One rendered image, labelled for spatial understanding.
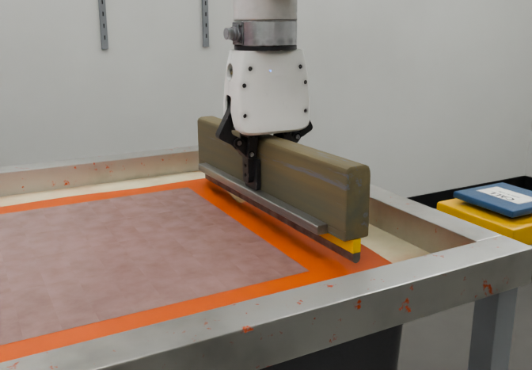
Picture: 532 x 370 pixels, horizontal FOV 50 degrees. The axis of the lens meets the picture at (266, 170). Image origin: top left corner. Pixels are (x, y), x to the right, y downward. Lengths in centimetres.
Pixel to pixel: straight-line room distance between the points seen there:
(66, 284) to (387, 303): 30
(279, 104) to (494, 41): 342
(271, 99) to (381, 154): 286
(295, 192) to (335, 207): 8
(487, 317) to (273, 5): 52
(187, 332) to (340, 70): 289
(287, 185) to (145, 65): 214
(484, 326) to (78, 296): 58
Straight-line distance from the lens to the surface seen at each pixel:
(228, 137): 69
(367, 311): 48
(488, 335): 91
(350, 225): 57
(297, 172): 63
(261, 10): 67
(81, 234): 72
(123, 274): 60
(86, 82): 269
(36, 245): 70
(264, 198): 68
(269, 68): 68
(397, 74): 351
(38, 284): 60
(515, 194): 86
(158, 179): 93
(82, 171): 92
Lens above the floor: 120
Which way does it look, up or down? 15 degrees down
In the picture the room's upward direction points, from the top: straight up
